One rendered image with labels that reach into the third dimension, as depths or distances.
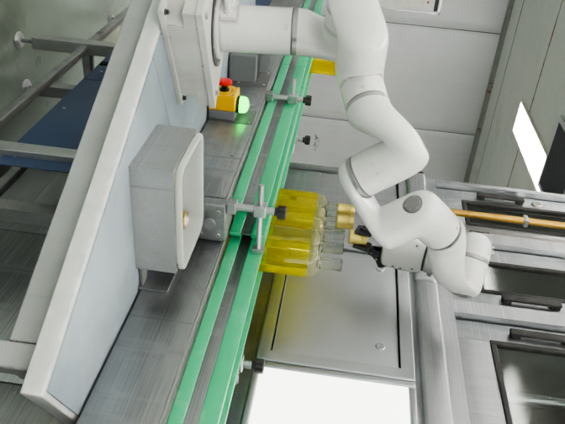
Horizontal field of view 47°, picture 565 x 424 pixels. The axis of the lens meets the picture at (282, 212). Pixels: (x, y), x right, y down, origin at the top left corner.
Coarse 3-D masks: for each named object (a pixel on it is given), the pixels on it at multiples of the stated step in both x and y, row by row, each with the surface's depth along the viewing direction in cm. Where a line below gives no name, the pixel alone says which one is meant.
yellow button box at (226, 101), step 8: (232, 88) 170; (224, 96) 166; (232, 96) 166; (216, 104) 168; (224, 104) 168; (232, 104) 167; (216, 112) 169; (224, 112) 169; (232, 112) 169; (232, 120) 170
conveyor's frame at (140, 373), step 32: (288, 0) 272; (256, 96) 185; (224, 128) 166; (224, 160) 152; (224, 192) 140; (192, 256) 136; (192, 288) 127; (128, 320) 119; (160, 320) 119; (192, 320) 120; (128, 352) 112; (160, 352) 112; (96, 384) 106; (128, 384) 106; (160, 384) 106; (96, 416) 100; (128, 416) 101; (160, 416) 102
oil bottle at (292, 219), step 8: (272, 216) 156; (288, 216) 157; (296, 216) 157; (304, 216) 157; (312, 216) 157; (272, 224) 154; (280, 224) 154; (288, 224) 154; (296, 224) 154; (304, 224) 154; (312, 224) 155; (320, 224) 155; (320, 232) 154
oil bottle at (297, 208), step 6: (276, 204) 161; (282, 204) 161; (288, 204) 161; (294, 204) 162; (300, 204) 162; (306, 204) 162; (312, 204) 162; (288, 210) 159; (294, 210) 159; (300, 210) 159; (306, 210) 160; (312, 210) 160; (318, 210) 160; (324, 210) 161; (318, 216) 159; (324, 216) 160; (324, 222) 160
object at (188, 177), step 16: (192, 144) 119; (192, 160) 127; (176, 176) 112; (192, 176) 129; (176, 192) 112; (192, 192) 131; (176, 208) 115; (192, 208) 133; (176, 224) 117; (192, 224) 134; (176, 240) 119; (192, 240) 130
